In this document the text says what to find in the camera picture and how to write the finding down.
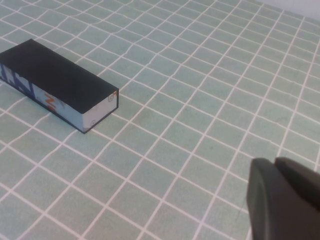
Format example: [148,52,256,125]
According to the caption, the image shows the black glasses case blue print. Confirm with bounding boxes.
[0,38,120,135]

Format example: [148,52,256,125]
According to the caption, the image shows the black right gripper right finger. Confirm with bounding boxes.
[273,156,320,211]

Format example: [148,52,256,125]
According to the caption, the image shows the green white checked tablecloth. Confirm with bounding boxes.
[0,0,320,240]

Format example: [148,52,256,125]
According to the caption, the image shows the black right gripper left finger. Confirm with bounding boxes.
[246,157,320,240]

